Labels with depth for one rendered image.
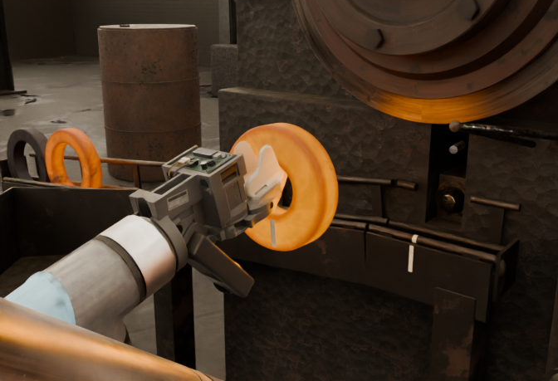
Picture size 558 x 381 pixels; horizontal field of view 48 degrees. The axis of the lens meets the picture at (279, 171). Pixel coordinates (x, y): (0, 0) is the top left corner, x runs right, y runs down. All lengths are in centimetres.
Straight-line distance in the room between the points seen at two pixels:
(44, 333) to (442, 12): 56
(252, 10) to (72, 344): 93
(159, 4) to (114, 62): 689
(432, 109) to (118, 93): 295
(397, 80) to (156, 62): 281
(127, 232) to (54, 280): 8
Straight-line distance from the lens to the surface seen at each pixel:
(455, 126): 75
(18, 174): 176
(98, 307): 56
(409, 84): 85
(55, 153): 159
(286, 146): 72
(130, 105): 365
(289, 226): 74
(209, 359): 196
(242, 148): 72
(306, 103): 109
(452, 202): 100
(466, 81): 82
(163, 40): 359
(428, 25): 76
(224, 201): 63
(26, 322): 35
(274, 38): 119
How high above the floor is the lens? 104
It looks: 16 degrees down
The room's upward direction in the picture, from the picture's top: straight up
